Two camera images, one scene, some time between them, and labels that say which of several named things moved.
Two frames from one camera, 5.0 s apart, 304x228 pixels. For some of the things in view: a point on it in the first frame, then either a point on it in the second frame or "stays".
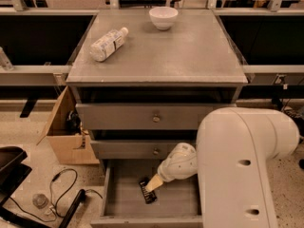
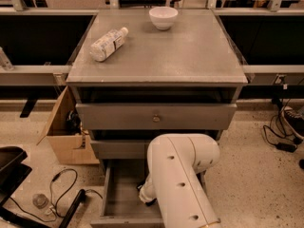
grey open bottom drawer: (123, 204) stays
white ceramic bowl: (163, 17) stays
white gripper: (166, 172) -> (146, 193)
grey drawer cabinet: (145, 79) stays
